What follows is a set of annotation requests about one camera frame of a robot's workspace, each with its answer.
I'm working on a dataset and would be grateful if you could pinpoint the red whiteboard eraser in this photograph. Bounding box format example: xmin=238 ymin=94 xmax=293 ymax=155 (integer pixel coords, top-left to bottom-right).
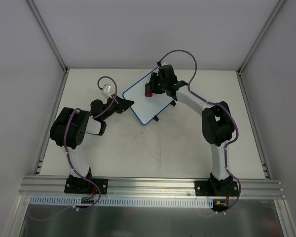
xmin=145 ymin=83 xmax=153 ymax=97

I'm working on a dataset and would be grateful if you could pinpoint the blue framed whiteboard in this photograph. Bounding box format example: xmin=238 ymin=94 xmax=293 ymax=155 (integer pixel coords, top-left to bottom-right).
xmin=122 ymin=67 xmax=174 ymax=125

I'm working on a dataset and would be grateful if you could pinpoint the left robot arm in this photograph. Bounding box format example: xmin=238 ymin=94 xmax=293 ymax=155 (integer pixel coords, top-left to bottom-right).
xmin=50 ymin=94 xmax=135 ymax=193

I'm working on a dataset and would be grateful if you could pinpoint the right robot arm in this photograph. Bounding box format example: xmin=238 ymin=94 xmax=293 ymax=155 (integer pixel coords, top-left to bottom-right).
xmin=145 ymin=62 xmax=239 ymax=197

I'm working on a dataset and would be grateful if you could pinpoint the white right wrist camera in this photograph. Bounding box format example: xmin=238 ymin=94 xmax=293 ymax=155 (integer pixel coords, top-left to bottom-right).
xmin=157 ymin=61 xmax=168 ymax=67

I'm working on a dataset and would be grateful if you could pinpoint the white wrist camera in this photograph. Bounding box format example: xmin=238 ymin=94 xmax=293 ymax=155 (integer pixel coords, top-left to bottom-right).
xmin=157 ymin=61 xmax=168 ymax=67
xmin=101 ymin=84 xmax=112 ymax=99

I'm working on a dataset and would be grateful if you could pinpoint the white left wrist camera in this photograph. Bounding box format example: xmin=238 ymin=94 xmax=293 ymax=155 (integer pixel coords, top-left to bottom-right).
xmin=101 ymin=84 xmax=112 ymax=99

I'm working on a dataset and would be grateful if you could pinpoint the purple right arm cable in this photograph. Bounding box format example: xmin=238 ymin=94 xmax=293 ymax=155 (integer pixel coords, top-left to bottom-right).
xmin=157 ymin=50 xmax=241 ymax=215

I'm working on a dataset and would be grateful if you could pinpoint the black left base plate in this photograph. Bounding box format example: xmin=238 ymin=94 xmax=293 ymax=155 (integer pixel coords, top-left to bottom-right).
xmin=64 ymin=176 xmax=109 ymax=195

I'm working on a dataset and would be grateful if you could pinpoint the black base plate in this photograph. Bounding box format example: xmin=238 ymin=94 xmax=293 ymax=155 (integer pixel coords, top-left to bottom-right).
xmin=64 ymin=176 xmax=109 ymax=195
xmin=194 ymin=180 xmax=239 ymax=197

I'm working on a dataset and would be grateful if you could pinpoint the right aluminium frame post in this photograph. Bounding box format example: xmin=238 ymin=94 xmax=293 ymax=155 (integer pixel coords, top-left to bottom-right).
xmin=236 ymin=0 xmax=287 ymax=75

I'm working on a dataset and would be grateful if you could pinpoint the aluminium frame post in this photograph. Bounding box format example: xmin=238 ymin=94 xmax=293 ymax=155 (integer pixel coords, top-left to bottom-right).
xmin=25 ymin=0 xmax=68 ymax=73
xmin=236 ymin=0 xmax=287 ymax=75

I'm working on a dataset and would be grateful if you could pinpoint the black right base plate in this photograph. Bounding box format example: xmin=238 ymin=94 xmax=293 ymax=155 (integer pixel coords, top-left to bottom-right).
xmin=194 ymin=180 xmax=239 ymax=197

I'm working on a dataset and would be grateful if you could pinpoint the left aluminium frame post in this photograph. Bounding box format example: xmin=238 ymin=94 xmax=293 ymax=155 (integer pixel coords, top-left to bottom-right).
xmin=25 ymin=0 xmax=68 ymax=73

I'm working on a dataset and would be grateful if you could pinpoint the aluminium mounting rail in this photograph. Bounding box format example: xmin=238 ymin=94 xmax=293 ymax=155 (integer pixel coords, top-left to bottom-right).
xmin=18 ymin=175 xmax=286 ymax=199

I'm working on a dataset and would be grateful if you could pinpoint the slotted white cable duct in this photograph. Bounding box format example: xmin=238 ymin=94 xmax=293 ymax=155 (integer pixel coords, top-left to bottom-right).
xmin=29 ymin=195 xmax=214 ymax=208

